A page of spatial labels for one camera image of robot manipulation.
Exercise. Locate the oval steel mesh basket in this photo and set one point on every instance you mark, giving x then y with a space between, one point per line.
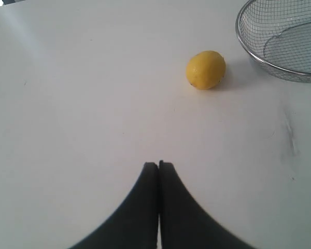
277 36

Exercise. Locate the yellow lemon with sticker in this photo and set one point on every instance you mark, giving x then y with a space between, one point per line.
206 70

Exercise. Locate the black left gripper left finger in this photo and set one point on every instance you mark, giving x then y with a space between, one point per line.
134 224

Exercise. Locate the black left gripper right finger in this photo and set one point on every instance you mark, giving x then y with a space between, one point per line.
183 222

